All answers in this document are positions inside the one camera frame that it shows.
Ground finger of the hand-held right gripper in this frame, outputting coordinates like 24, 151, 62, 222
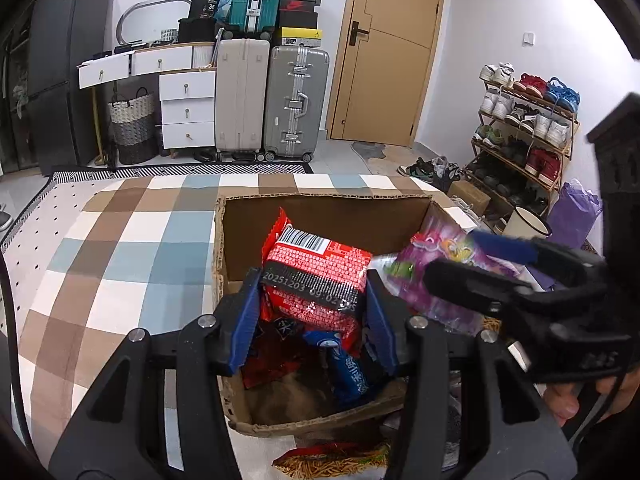
424, 257, 551, 312
469, 230, 609, 288

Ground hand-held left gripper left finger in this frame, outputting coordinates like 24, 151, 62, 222
48, 267, 263, 480

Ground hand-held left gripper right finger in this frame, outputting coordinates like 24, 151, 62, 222
364, 269, 578, 480

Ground purple green candy packet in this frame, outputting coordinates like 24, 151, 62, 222
380, 217, 521, 336

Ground blue cookie packet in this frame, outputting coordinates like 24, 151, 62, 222
302, 330, 373, 408

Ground red barcode snack packet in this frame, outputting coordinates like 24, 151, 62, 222
258, 208, 373, 358

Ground brown cardboard box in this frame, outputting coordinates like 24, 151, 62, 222
212, 194, 481, 436

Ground person's right hand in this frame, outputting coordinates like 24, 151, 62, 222
544, 365, 640, 429

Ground white enamel bucket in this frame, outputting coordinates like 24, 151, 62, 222
502, 205, 553, 239

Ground dark red snack packet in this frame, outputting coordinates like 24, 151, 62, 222
242, 317, 306, 389

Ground small cardboard box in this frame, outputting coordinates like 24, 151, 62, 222
448, 180, 492, 216

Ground purple gift bag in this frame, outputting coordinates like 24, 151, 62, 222
547, 179, 602, 249

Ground pair of floor sneakers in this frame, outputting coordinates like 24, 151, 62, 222
397, 156, 463, 192

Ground shoe rack with shoes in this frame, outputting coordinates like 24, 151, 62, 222
475, 62, 582, 208

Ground wooden shoe rack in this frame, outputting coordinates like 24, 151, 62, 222
471, 77, 581, 211

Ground wooden door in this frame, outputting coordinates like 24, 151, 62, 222
325, 0, 448, 147

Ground white drawer desk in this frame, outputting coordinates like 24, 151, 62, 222
77, 41, 218, 154

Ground woven laundry basket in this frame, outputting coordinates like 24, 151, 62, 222
107, 87, 160, 166

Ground beige suitcase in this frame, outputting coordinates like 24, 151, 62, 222
215, 37, 271, 162

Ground silver suitcase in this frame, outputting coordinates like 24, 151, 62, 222
262, 45, 331, 163

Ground wooden broom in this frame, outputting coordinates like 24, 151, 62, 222
91, 85, 109, 167

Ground yellow black shoe box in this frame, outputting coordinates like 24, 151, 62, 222
274, 26, 324, 48

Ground dark grey fridge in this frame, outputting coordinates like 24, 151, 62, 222
27, 0, 113, 167

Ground black storage box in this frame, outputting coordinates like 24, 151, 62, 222
177, 17, 217, 44

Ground dark glass-door cabinet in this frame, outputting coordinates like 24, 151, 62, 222
0, 10, 41, 177

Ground black printed bag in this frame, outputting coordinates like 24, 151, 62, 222
189, 0, 221, 21

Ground blue plastic bag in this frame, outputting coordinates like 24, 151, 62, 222
209, 0, 235, 24

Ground black cable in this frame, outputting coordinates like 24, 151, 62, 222
0, 255, 42, 461

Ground oval metal-frame mirror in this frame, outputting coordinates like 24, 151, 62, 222
116, 0, 194, 46

